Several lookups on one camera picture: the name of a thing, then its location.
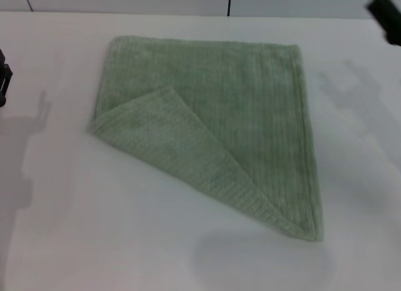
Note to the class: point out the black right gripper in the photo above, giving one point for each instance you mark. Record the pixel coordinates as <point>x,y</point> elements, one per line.
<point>387,12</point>

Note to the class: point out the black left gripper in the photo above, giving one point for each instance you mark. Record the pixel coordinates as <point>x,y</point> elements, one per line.
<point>3,78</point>

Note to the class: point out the green ribbed towel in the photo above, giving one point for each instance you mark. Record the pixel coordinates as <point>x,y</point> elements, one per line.
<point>250,115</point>

